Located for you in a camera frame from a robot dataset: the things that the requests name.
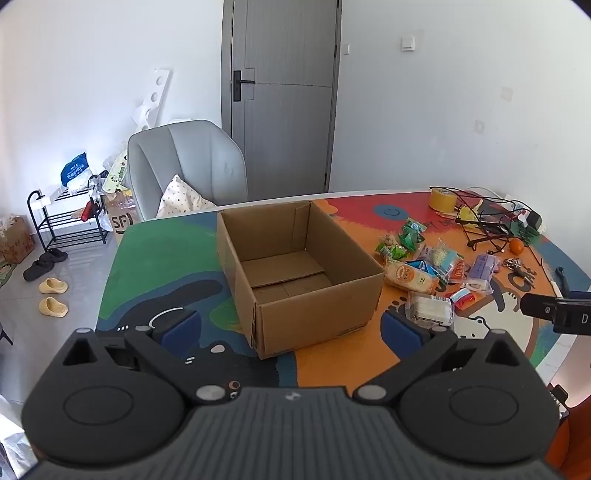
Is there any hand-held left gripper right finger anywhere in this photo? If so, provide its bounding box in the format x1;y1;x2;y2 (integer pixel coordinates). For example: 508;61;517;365
353;310;532;407

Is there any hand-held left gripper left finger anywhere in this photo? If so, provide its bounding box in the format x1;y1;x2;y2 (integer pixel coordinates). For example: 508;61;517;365
55;310;227;407

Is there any white cake packet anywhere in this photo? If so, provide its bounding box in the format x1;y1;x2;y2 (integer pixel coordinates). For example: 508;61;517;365
409;293;455;330

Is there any orange biscuit packet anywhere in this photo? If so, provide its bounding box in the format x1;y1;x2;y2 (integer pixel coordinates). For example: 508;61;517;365
385;259;440;296

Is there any purple snack packet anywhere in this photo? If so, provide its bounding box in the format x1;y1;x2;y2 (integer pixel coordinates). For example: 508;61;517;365
465;254;501;294

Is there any blue snack packet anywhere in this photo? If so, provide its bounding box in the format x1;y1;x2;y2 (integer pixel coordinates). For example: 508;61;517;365
405;258;437;277

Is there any small red blue packet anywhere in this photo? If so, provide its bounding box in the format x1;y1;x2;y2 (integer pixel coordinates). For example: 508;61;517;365
450;287;478;311

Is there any green snack packet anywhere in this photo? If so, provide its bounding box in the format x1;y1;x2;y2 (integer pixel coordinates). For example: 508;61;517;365
401;218;426;245
376;244;409;263

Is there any white yellow snack packet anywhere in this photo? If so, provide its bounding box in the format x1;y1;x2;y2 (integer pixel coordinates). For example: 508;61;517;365
425;239;462;282

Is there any bunch of keys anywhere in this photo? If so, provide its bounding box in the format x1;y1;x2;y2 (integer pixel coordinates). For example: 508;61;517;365
502;258;539;291

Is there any colourful cartoon table mat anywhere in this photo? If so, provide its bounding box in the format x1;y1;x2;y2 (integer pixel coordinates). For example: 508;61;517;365
95;189;575;393

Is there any orange fabric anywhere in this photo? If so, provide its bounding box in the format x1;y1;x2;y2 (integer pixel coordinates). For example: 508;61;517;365
545;406;580;478

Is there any printed cardboard shipping box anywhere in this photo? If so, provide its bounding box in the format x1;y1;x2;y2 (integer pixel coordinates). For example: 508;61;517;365
104;189;139;234

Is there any white dotted pillow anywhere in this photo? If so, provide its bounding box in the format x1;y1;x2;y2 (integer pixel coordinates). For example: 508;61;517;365
156;174;218;219

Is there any yellow tape roll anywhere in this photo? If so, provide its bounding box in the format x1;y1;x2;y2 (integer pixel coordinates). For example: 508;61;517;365
429;187;458;214

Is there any black metal shoe rack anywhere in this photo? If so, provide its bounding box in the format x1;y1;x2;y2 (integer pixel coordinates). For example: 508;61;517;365
27;187;110;250

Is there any white printed bag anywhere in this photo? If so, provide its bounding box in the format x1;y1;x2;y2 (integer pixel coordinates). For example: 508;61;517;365
99;150;130;195

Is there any grey armchair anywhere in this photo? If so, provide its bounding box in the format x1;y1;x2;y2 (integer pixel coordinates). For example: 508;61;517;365
127;120;249;222

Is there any small brown cardboard box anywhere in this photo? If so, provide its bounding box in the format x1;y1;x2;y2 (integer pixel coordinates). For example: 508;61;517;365
0;215;35;265

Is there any blue plastic bag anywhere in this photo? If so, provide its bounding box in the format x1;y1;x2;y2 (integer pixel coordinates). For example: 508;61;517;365
60;152;89;190

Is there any silver foil bag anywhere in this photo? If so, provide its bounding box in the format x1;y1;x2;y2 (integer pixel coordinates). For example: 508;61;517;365
0;397;34;480

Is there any white foam board with holes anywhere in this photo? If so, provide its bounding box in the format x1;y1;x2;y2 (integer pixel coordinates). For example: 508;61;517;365
130;67;172;132

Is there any grey door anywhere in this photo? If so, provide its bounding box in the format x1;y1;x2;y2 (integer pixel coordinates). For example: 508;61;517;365
222;0;342;201

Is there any tangle of black cables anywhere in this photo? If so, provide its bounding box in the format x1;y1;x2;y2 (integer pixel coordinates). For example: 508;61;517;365
455;187;546;252

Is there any black door handle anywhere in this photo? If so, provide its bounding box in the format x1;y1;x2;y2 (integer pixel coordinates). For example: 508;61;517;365
233;70;256;102

